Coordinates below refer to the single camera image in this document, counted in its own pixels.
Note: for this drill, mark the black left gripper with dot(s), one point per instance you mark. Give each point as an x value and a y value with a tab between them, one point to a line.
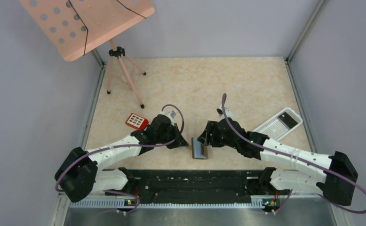
173	136

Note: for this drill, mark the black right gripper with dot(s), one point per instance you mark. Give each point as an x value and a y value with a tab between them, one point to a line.
210	134

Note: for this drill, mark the black credit card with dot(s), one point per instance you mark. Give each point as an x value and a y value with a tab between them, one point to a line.
287	120

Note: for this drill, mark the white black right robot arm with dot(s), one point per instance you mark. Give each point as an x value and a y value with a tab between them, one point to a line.
310	172

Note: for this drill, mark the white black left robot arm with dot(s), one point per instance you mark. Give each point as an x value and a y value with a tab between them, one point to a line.
82	172

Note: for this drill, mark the red block with white grid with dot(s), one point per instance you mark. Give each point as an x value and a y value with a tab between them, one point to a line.
137	122

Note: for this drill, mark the white plastic basket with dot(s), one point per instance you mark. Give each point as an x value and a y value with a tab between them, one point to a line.
275	129

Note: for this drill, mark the pink music stand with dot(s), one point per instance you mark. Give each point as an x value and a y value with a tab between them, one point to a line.
77	27

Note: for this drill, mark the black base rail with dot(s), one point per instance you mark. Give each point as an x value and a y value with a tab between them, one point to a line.
196	186

